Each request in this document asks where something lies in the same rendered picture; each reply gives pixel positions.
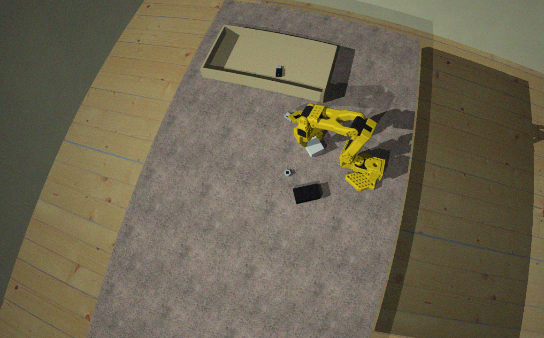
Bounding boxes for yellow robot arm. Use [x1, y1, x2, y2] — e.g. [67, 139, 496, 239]
[297, 103, 384, 192]

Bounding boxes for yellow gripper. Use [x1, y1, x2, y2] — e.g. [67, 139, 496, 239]
[288, 110, 323, 147]

